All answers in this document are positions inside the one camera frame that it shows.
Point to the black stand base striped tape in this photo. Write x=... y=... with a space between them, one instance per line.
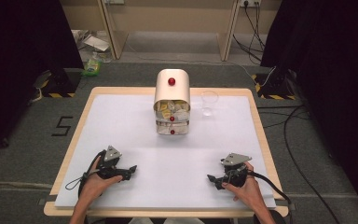
x=275 y=84
x=62 y=82

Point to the white table sheet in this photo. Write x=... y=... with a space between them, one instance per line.
x=167 y=161

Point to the person's light clothing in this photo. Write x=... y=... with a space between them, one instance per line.
x=167 y=221

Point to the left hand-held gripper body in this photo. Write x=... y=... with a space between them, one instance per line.
x=111 y=165

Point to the light wooden furniture frame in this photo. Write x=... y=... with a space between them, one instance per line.
x=118 y=40

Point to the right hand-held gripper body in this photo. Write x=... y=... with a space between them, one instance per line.
x=235 y=174

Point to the pile of small packets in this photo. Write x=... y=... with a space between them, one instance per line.
x=171 y=109

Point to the clear glass cup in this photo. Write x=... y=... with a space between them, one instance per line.
x=207 y=111

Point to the green labelled plastic bottle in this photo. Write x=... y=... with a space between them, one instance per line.
x=92 y=67

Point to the person's right hand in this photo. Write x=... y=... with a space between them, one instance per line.
x=250 y=189

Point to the person's left hand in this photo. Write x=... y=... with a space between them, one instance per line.
x=93 y=186

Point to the white drawer cabinet red knobs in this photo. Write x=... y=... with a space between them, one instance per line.
x=171 y=90

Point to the pile of papers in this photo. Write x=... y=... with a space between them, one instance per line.
x=96 y=42

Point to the white wall socket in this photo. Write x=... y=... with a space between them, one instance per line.
x=250 y=2

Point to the black curtain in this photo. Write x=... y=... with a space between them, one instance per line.
x=18 y=62
x=332 y=77

